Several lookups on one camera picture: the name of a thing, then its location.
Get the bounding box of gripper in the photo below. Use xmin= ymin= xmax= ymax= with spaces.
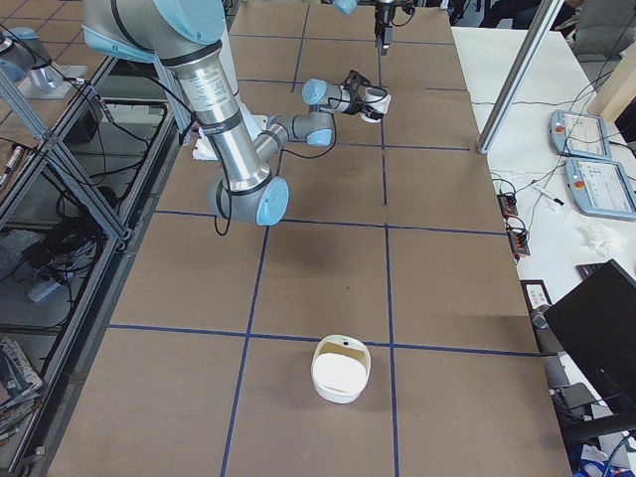
xmin=340 ymin=85 xmax=367 ymax=115
xmin=375 ymin=0 xmax=396 ymax=54

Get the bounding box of white cup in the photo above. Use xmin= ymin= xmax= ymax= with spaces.
xmin=360 ymin=86 xmax=392 ymax=123

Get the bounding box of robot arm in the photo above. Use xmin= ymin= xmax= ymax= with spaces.
xmin=82 ymin=1 xmax=370 ymax=226
xmin=332 ymin=0 xmax=397 ymax=56

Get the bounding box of seated person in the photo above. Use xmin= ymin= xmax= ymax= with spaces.
xmin=479 ymin=0 xmax=584 ymax=30

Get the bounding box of red black connector box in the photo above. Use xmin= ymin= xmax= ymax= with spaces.
xmin=497 ymin=193 xmax=518 ymax=218

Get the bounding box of black marker pen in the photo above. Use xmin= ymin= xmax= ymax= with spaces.
xmin=531 ymin=183 xmax=564 ymax=207

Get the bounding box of upper teach pendant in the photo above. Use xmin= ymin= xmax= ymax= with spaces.
xmin=549 ymin=109 xmax=612 ymax=160

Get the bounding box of teach pendant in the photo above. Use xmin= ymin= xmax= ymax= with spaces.
xmin=564 ymin=157 xmax=635 ymax=222
xmin=549 ymin=109 xmax=612 ymax=160

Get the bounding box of lower teach pendant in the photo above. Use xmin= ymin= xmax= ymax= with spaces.
xmin=564 ymin=157 xmax=635 ymax=222

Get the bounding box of white bucket container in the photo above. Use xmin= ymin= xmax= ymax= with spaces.
xmin=311 ymin=334 xmax=371 ymax=404

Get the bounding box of crumpled white tissue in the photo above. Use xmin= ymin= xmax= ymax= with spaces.
xmin=576 ymin=224 xmax=627 ymax=257

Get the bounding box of black monitor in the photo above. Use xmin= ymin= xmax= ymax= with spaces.
xmin=545 ymin=259 xmax=635 ymax=413

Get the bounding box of white power strip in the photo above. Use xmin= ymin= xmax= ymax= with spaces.
xmin=27 ymin=278 xmax=63 ymax=303

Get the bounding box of stack of books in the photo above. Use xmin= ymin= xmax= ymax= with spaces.
xmin=1 ymin=335 xmax=44 ymax=441

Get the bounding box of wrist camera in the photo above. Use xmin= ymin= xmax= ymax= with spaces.
xmin=342 ymin=70 xmax=372 ymax=90
xmin=395 ymin=0 xmax=416 ymax=15

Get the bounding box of white camera pole base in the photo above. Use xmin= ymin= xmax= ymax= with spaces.
xmin=191 ymin=29 xmax=269 ymax=161

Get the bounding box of aluminium frame post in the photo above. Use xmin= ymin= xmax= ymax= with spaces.
xmin=477 ymin=0 xmax=563 ymax=155

